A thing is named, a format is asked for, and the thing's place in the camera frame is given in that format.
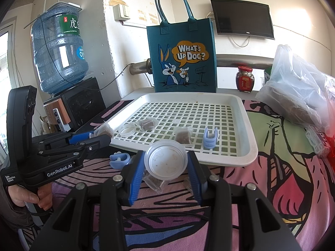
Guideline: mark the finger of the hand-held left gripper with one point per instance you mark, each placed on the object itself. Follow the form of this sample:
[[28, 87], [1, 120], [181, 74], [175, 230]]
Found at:
[[96, 142], [81, 137]]

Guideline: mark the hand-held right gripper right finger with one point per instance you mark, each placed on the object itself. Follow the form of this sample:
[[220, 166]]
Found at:
[[196, 180]]

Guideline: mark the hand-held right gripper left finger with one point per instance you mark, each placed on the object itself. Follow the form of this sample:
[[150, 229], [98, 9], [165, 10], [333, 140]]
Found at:
[[136, 180]]

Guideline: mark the brown candy packet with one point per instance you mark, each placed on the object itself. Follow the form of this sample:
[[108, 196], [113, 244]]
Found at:
[[102, 130], [154, 184], [183, 135], [148, 123]]

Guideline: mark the light blue plastic clip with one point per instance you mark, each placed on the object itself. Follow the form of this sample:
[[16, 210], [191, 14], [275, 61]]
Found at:
[[117, 163], [209, 141]]

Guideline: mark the small clear plastic lid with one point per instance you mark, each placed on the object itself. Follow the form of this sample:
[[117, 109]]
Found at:
[[127, 130]]

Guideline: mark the large clear plastic lid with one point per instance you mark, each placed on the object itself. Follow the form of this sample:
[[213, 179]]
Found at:
[[166, 159]]

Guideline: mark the white perforated plastic tray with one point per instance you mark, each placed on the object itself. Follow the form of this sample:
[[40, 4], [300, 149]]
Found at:
[[235, 157]]

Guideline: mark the person's left hand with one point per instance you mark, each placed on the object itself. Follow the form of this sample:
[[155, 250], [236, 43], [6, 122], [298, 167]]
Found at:
[[26, 196]]

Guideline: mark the black water dispenser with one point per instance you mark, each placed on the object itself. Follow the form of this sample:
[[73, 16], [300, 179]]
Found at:
[[81, 104]]

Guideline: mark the wooden speaker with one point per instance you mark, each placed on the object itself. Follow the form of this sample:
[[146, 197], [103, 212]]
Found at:
[[56, 109]]

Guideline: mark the printed blanket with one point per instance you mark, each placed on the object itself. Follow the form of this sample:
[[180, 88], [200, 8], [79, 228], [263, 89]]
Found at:
[[261, 188]]

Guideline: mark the blue water jug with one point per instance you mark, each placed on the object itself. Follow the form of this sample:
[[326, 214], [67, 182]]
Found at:
[[60, 57]]

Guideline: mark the metal pipe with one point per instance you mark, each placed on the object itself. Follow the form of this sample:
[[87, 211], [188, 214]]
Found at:
[[138, 68]]

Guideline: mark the red sauce jar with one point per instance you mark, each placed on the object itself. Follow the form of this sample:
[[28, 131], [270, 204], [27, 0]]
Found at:
[[244, 81]]

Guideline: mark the blue cartoon rabbit tote bag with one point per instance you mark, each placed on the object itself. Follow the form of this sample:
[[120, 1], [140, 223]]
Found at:
[[162, 36]]

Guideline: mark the green and white carton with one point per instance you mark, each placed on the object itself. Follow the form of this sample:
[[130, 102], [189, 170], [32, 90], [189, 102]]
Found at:
[[267, 77]]

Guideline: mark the small clear packet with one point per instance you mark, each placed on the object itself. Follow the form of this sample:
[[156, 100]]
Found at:
[[316, 141]]

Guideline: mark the clear plastic bag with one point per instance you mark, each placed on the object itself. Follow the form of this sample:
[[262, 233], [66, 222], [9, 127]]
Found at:
[[295, 91]]

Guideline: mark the red plastic bag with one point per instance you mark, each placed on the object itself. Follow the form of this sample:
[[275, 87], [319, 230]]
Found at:
[[330, 141]]

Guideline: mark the wall switch box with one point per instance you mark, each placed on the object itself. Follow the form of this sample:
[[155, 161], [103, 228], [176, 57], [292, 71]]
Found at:
[[121, 12]]

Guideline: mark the black wall television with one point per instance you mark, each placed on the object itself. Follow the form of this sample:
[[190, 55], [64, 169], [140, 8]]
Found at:
[[243, 18]]

